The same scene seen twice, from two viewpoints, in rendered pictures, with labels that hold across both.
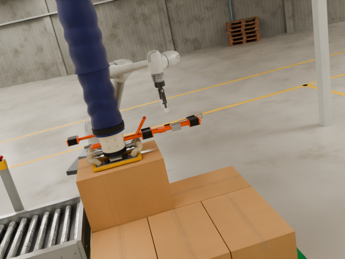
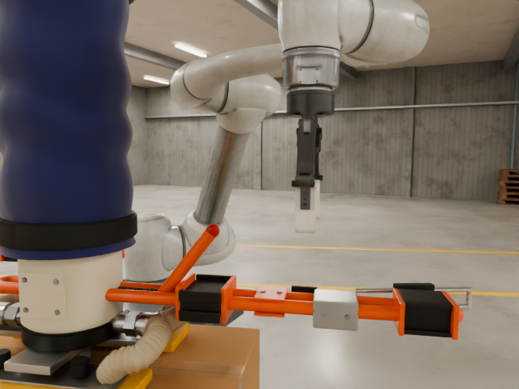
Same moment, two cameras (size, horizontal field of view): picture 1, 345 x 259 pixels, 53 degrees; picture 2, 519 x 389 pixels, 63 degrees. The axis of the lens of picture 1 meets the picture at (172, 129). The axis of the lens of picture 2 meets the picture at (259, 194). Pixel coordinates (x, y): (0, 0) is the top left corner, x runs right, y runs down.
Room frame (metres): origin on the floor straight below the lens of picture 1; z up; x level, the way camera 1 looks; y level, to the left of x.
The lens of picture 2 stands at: (1.70, -0.10, 1.32)
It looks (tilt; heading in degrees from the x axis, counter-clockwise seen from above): 6 degrees down; 17
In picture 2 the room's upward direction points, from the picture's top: straight up
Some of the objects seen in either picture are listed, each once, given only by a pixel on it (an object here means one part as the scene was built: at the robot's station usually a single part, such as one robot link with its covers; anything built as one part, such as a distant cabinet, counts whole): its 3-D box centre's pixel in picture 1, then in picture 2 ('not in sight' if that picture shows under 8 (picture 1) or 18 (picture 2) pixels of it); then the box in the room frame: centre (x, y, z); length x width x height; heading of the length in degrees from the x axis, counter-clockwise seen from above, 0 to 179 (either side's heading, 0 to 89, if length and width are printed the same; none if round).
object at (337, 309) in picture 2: (175, 126); (335, 309); (2.37, -0.03, 1.07); 0.07 x 0.07 x 0.04; 7
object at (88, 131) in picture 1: (94, 129); (150, 244); (2.98, 0.68, 1.00); 0.18 x 0.16 x 0.22; 135
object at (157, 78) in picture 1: (158, 77); (310, 73); (2.37, 0.02, 1.45); 0.09 x 0.09 x 0.06
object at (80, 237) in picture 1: (81, 216); not in sight; (2.25, 0.79, 0.58); 0.70 x 0.03 x 0.06; 8
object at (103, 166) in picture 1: (116, 160); (40, 370); (2.21, 0.42, 0.97); 0.34 x 0.10 x 0.05; 97
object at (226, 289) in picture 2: (146, 133); (207, 296); (2.34, 0.19, 1.08); 0.10 x 0.08 x 0.06; 7
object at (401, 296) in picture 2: (193, 121); (423, 312); (2.38, -0.16, 1.08); 0.08 x 0.07 x 0.05; 97
